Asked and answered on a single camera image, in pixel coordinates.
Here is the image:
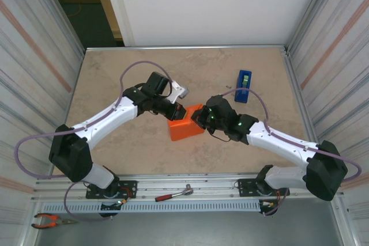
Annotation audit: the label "white door frame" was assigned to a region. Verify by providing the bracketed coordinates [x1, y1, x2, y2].
[99, 0, 136, 47]

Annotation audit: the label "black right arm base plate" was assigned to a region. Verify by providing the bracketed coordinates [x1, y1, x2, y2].
[238, 177, 290, 198]

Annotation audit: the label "orange wrapping paper sheet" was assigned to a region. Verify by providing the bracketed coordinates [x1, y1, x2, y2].
[167, 103, 205, 142]

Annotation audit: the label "wide aluminium mounting rail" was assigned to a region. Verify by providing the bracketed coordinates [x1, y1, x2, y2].
[31, 172, 345, 203]

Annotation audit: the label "grey slotted cable duct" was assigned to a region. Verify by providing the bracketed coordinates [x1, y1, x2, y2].
[42, 201, 262, 214]

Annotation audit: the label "orange floor cable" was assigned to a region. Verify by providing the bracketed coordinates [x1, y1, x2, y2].
[67, 3, 87, 18]

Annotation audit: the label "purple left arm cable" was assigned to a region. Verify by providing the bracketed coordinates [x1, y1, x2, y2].
[14, 60, 174, 222]

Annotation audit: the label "thin aluminium table edge rail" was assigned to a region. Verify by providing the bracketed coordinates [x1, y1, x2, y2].
[85, 44, 289, 51]

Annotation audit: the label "aluminium side rail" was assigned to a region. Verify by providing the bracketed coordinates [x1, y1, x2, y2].
[281, 46, 328, 175]

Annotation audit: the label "orange handled pliers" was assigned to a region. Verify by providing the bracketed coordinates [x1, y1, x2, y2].
[31, 213, 78, 229]

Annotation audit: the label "thin black right gripper cable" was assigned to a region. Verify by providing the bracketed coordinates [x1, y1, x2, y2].
[209, 129, 231, 142]

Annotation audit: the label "red handled ratchet wrench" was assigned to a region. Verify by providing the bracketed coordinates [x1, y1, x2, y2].
[155, 183, 194, 203]

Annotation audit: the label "blue tape dispenser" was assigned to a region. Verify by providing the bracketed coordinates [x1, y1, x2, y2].
[234, 69, 253, 103]

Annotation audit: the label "aluminium corner post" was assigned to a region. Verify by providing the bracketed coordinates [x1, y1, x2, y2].
[34, 0, 86, 54]
[287, 0, 341, 50]

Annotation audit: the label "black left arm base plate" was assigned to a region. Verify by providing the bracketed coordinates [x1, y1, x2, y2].
[85, 180, 138, 200]

